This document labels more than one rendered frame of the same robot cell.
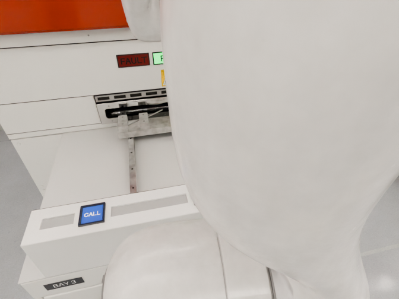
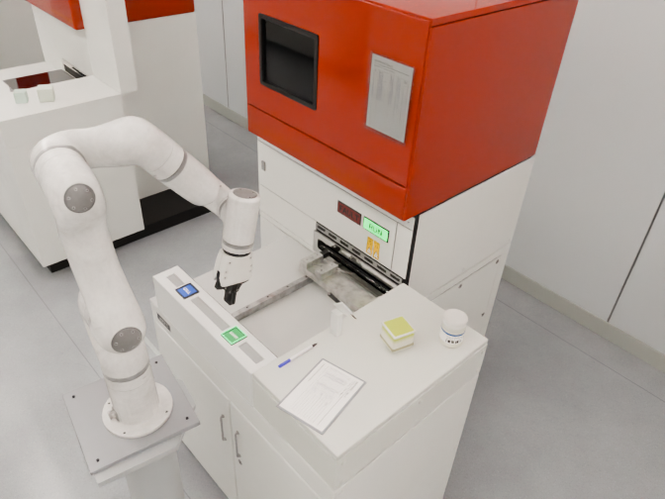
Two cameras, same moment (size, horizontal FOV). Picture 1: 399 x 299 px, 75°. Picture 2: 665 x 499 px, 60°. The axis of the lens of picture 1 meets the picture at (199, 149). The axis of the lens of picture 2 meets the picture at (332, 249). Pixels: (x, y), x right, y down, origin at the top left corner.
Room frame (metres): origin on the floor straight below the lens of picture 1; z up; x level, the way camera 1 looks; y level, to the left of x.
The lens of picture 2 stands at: (0.04, -1.19, 2.18)
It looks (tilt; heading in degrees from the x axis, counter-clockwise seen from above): 36 degrees down; 59
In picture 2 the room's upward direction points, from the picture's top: 3 degrees clockwise
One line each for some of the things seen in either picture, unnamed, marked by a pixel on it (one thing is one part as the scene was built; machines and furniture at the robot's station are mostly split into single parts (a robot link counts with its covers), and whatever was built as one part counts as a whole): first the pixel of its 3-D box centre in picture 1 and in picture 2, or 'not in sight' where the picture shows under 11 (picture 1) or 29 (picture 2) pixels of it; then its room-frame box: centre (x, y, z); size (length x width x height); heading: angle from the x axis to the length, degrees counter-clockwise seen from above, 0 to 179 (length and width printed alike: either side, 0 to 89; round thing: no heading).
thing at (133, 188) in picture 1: (132, 163); (277, 294); (0.68, 0.24, 0.84); 0.50 x 0.02 x 0.03; 13
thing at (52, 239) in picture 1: (154, 222); (212, 330); (0.40, 0.11, 0.89); 0.55 x 0.09 x 0.14; 103
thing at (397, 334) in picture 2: not in sight; (397, 334); (0.84, -0.25, 1.00); 0.07 x 0.07 x 0.07; 88
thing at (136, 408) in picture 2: not in sight; (132, 387); (0.12, -0.04, 0.93); 0.19 x 0.19 x 0.18
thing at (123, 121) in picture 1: (123, 123); (312, 259); (0.85, 0.30, 0.89); 0.08 x 0.03 x 0.03; 13
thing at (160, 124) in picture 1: (164, 124); (340, 287); (0.88, 0.14, 0.87); 0.36 x 0.08 x 0.03; 103
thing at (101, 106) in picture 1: (153, 107); (353, 266); (0.97, 0.20, 0.89); 0.44 x 0.02 x 0.10; 103
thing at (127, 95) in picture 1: (151, 93); (356, 251); (0.97, 0.20, 0.96); 0.44 x 0.01 x 0.02; 103
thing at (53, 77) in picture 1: (103, 82); (326, 215); (0.94, 0.37, 1.02); 0.82 x 0.03 x 0.40; 103
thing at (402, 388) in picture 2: not in sight; (373, 372); (0.76, -0.27, 0.89); 0.62 x 0.35 x 0.14; 13
